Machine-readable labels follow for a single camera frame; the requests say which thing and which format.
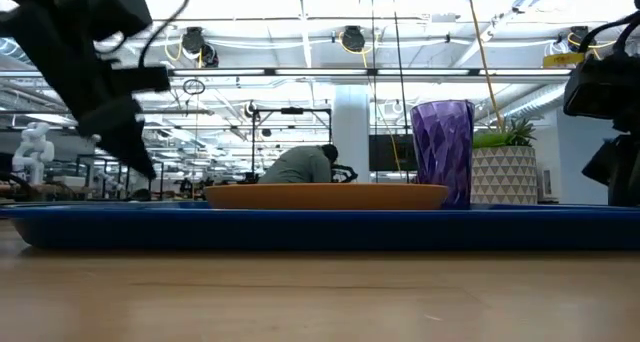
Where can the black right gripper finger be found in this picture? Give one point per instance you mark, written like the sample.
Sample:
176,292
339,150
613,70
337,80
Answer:
602,162

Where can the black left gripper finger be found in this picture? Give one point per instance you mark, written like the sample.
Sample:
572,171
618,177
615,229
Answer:
132,152

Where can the purple faceted plastic cup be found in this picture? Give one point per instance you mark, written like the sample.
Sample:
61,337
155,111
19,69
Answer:
442,152

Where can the orange round plate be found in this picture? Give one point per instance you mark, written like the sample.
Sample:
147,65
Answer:
325,197

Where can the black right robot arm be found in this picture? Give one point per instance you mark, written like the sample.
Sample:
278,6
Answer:
627,182

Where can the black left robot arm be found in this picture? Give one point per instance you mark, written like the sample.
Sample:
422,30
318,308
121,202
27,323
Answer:
30,17

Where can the blue plastic tray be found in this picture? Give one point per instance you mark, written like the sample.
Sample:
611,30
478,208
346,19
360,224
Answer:
320,229

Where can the yellow ceiling sign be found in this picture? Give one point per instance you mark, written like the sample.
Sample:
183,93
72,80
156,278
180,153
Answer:
563,60

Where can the white humanoid robot figure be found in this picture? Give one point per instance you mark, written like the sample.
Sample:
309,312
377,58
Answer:
32,152

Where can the succulent in patterned white pot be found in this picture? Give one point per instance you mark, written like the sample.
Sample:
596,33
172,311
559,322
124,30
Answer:
504,177

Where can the person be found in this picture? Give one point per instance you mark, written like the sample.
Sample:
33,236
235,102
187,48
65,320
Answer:
300,167

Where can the long ceiling light strip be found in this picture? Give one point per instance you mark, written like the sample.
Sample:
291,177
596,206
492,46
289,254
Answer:
320,72

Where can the black equipment on bench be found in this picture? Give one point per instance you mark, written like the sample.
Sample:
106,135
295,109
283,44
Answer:
346,173

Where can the black monitor screen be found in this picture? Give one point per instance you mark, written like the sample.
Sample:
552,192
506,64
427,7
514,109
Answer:
385,152

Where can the black metal frame stand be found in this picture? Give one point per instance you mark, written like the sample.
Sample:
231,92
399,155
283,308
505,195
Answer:
292,110

